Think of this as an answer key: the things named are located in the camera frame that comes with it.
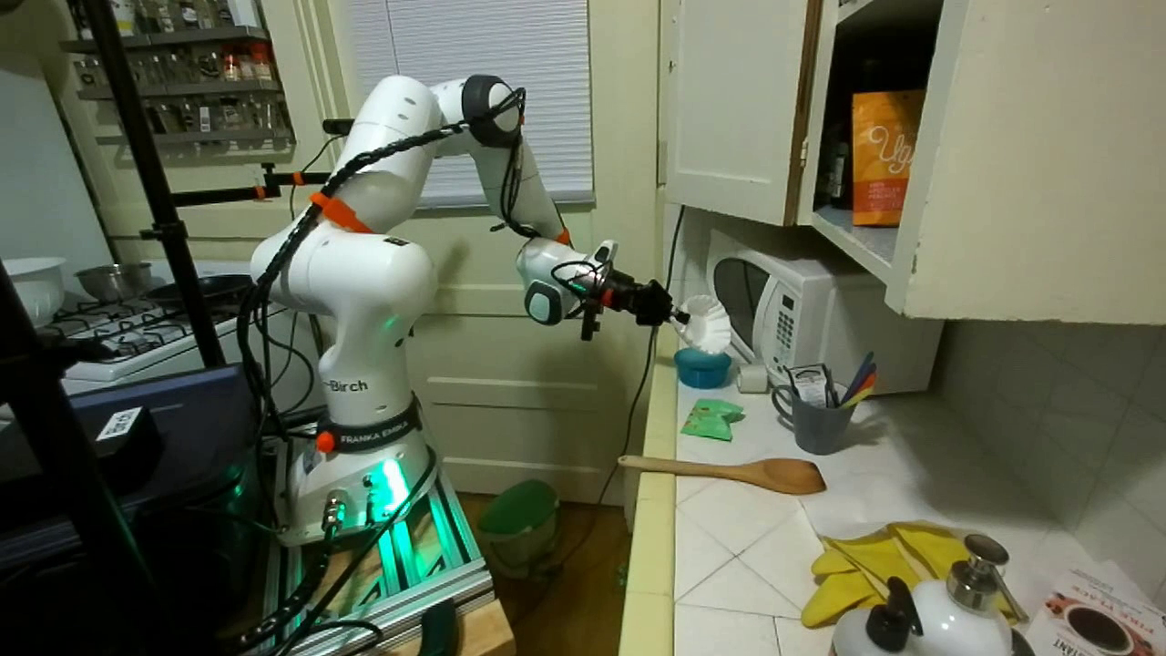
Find white pot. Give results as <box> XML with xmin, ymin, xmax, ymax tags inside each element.
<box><xmin>0</xmin><ymin>252</ymin><xmax>81</xmax><ymax>327</ymax></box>

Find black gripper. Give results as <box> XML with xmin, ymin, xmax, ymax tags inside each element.
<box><xmin>599</xmin><ymin>268</ymin><xmax>677</xmax><ymax>327</ymax></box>

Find coffee print bag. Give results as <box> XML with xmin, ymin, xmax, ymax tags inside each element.
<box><xmin>1029</xmin><ymin>566</ymin><xmax>1166</xmax><ymax>656</ymax></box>

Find white panelled door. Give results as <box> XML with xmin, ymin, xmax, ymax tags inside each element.
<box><xmin>399</xmin><ymin>204</ymin><xmax>666</xmax><ymax>502</ymax></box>

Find black handled scissors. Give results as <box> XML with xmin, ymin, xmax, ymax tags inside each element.
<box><xmin>770</xmin><ymin>361</ymin><xmax>842</xmax><ymax>414</ymax></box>

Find green waste bin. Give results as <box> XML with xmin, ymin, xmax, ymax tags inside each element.
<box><xmin>473</xmin><ymin>476</ymin><xmax>565</xmax><ymax>580</ymax></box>

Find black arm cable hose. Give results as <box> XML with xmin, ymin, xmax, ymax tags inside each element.
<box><xmin>235</xmin><ymin>113</ymin><xmax>489</xmax><ymax>414</ymax></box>

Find wooden base board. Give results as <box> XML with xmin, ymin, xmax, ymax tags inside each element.
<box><xmin>394</xmin><ymin>593</ymin><xmax>521</xmax><ymax>656</ymax></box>

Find blue box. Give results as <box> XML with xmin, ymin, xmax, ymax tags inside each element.
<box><xmin>66</xmin><ymin>361</ymin><xmax>262</xmax><ymax>520</ymax></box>

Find blue handled utensil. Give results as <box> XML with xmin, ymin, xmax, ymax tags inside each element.
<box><xmin>840</xmin><ymin>348</ymin><xmax>877</xmax><ymax>403</ymax></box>

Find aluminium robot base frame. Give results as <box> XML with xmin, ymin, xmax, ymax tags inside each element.
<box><xmin>242</xmin><ymin>468</ymin><xmax>503</xmax><ymax>656</ymax></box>

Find steel kettle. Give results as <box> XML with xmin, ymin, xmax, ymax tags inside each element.
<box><xmin>830</xmin><ymin>571</ymin><xmax>1038</xmax><ymax>656</ymax></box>

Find white microwave oven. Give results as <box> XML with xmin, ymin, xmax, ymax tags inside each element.
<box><xmin>704</xmin><ymin>226</ymin><xmax>944</xmax><ymax>398</ymax></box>

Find wooden spatula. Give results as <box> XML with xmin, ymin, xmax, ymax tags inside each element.
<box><xmin>617</xmin><ymin>450</ymin><xmax>830</xmax><ymax>500</ymax></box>

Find spice rack shelf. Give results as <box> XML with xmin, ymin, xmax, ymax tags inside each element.
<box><xmin>60</xmin><ymin>0</ymin><xmax>298</xmax><ymax>166</ymax></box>

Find grey utensil cup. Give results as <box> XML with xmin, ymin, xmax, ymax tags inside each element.
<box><xmin>787</xmin><ymin>392</ymin><xmax>860</xmax><ymax>455</ymax></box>

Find black stand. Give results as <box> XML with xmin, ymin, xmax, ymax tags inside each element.
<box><xmin>0</xmin><ymin>257</ymin><xmax>168</xmax><ymax>656</ymax></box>

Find white window blind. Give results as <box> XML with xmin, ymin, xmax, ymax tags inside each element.
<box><xmin>348</xmin><ymin>0</ymin><xmax>599</xmax><ymax>212</ymax></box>

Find dark bottle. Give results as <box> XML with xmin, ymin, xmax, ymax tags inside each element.
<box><xmin>817</xmin><ymin>113</ymin><xmax>854</xmax><ymax>209</ymax></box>

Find white upper cabinet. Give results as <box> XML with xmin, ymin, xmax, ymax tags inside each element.
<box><xmin>660</xmin><ymin>0</ymin><xmax>1166</xmax><ymax>325</ymax></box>

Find black box with label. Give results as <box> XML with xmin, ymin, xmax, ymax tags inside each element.
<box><xmin>84</xmin><ymin>401</ymin><xmax>172</xmax><ymax>493</ymax></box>

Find orange box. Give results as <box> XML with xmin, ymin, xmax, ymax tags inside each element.
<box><xmin>849</xmin><ymin>88</ymin><xmax>921</xmax><ymax>231</ymax></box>

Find gas stove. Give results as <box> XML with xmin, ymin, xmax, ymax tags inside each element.
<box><xmin>48</xmin><ymin>272</ymin><xmax>269</xmax><ymax>392</ymax></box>

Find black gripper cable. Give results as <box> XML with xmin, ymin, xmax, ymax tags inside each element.
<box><xmin>591</xmin><ymin>322</ymin><xmax>660</xmax><ymax>515</ymax></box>

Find blue bowl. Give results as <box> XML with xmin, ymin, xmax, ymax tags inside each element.
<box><xmin>672</xmin><ymin>341</ymin><xmax>741</xmax><ymax>392</ymax></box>

